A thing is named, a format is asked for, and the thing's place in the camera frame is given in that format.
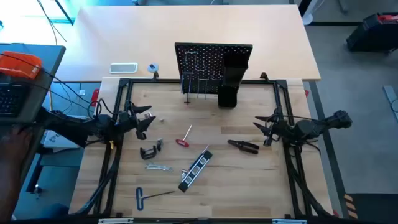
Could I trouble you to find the black pliers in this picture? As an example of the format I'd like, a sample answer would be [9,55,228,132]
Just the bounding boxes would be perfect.
[227,139,260,156]

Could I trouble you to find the metal loop pegboard holder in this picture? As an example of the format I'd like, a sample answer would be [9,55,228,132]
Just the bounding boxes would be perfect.
[181,72,194,95]
[197,78,210,100]

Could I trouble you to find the blue T-handle hex key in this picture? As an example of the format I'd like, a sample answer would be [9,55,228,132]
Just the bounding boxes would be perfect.
[135,186,176,212]

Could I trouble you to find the white printed box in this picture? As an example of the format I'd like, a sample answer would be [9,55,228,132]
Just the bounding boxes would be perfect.
[42,129,87,149]

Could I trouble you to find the orange plastic case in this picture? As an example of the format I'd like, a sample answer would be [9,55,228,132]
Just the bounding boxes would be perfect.
[0,50,44,80]

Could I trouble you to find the red T-handle hex key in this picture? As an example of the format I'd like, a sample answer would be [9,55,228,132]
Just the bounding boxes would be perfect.
[175,124,193,148]

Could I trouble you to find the grey desk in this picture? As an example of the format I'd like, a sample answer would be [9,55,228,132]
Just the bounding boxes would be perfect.
[0,43,67,126]

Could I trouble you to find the white rectangular tray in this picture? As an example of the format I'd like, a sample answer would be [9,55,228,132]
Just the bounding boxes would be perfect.
[109,62,139,75]

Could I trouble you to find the grey floor cable cover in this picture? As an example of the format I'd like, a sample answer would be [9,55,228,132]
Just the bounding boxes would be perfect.
[383,85,398,122]

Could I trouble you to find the black spirit level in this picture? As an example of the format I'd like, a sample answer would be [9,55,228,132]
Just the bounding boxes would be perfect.
[177,150,214,193]

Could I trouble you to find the black perforated pegboard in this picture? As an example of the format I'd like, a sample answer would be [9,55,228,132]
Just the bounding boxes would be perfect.
[174,42,253,106]

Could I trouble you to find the silver combination wrench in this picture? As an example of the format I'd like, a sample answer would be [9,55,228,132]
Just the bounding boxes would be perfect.
[144,162,167,171]
[152,164,174,173]

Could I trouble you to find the beige table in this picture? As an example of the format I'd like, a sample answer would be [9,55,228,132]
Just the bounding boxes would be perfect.
[55,4,322,83]

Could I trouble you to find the black mat hazard stripes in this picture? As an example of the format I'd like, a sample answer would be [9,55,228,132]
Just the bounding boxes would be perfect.
[343,192,398,224]

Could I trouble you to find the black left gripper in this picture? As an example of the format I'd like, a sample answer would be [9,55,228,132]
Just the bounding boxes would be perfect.
[116,100,157,141]

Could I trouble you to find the black tool case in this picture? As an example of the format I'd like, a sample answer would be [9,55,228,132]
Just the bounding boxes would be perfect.
[345,12,398,54]

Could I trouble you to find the black aluminium table frame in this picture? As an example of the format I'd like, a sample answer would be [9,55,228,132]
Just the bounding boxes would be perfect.
[68,77,336,218]

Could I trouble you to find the silver metal bracket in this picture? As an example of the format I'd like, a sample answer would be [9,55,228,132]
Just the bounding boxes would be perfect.
[98,218,134,224]
[272,218,307,224]

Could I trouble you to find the black floor cable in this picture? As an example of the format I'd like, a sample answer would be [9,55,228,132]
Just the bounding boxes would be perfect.
[36,0,68,45]

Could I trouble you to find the black keyboard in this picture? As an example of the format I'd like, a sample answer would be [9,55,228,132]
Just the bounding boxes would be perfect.
[0,82,31,118]

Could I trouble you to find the tall black pegboard bin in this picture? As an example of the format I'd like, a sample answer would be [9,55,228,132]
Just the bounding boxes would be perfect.
[222,51,250,88]

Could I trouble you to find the black C-clamp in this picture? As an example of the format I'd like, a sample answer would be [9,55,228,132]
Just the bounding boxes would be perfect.
[139,141,162,161]

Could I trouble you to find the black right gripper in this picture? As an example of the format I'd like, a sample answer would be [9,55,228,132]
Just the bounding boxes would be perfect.
[252,107,292,147]

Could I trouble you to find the white pedestal base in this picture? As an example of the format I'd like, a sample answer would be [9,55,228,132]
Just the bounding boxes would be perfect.
[300,0,320,26]

